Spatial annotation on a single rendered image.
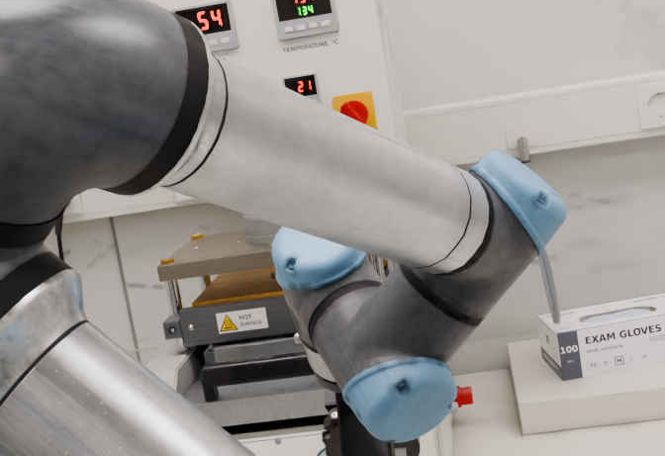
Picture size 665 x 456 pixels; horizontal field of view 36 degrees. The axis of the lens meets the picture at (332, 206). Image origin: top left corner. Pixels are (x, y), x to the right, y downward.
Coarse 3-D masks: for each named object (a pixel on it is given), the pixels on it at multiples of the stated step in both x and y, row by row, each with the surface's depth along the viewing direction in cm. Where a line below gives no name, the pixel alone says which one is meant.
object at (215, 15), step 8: (208, 8) 138; (216, 8) 138; (184, 16) 139; (192, 16) 139; (200, 16) 139; (208, 16) 139; (216, 16) 138; (200, 24) 139; (208, 24) 139; (216, 24) 139; (224, 24) 138
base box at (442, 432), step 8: (464, 392) 152; (456, 400) 151; (464, 400) 152; (472, 400) 152; (456, 408) 147; (448, 416) 146; (440, 424) 125; (448, 424) 142; (432, 432) 111; (440, 432) 122; (448, 432) 140; (424, 440) 111; (432, 440) 111; (440, 440) 120; (448, 440) 137; (424, 448) 110; (432, 448) 110; (440, 448) 118; (448, 448) 134
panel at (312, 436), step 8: (304, 432) 113; (312, 432) 113; (320, 432) 113; (240, 440) 114; (248, 440) 114; (256, 440) 114; (264, 440) 113; (272, 440) 113; (280, 440) 113; (288, 440) 113; (296, 440) 113; (304, 440) 113; (312, 440) 112; (320, 440) 112; (248, 448) 113; (256, 448) 113; (264, 448) 113; (272, 448) 113; (280, 448) 113; (288, 448) 113; (296, 448) 113; (304, 448) 112; (312, 448) 112; (320, 448) 112
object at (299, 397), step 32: (224, 352) 120; (256, 352) 120; (288, 352) 119; (192, 384) 122; (256, 384) 118; (288, 384) 116; (320, 384) 114; (224, 416) 114; (256, 416) 114; (288, 416) 113
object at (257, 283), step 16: (368, 256) 135; (240, 272) 137; (256, 272) 135; (272, 272) 130; (208, 288) 131; (224, 288) 129; (240, 288) 127; (256, 288) 126; (272, 288) 125; (192, 304) 124; (208, 304) 124
